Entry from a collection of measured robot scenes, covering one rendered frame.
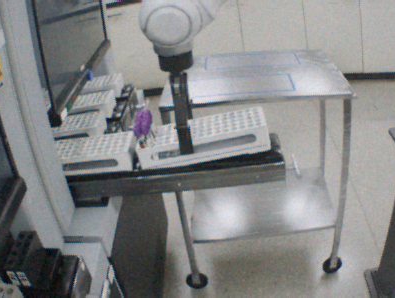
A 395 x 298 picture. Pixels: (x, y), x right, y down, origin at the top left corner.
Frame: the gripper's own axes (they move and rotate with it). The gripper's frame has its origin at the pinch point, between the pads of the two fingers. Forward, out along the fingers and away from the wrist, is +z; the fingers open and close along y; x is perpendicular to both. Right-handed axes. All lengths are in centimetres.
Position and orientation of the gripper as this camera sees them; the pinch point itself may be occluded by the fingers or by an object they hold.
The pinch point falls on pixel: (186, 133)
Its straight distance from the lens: 104.8
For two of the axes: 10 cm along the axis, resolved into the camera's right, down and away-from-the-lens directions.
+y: 0.1, -5.0, 8.7
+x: -9.9, 1.0, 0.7
